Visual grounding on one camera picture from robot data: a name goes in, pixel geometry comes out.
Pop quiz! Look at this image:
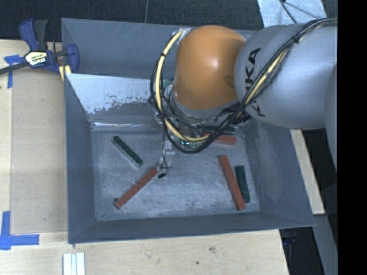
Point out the red-brown flat block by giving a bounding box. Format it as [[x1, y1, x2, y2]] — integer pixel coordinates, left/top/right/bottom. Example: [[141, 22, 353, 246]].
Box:
[[217, 154, 247, 211], [112, 166, 160, 210], [212, 135, 238, 147]]

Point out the flat pale brown board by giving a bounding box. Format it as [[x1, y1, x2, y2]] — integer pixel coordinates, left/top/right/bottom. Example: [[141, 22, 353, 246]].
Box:
[[10, 67, 69, 235]]

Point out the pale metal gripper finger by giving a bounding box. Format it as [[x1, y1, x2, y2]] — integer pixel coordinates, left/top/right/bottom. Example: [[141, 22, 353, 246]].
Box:
[[157, 161, 168, 180], [162, 141, 176, 169]]

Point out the dark green flat block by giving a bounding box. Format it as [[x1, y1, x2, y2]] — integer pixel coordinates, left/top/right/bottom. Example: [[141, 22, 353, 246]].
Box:
[[111, 135, 144, 168], [235, 165, 251, 204]]

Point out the grey metal bin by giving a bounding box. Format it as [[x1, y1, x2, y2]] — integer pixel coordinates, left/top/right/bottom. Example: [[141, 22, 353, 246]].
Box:
[[60, 17, 317, 245]]

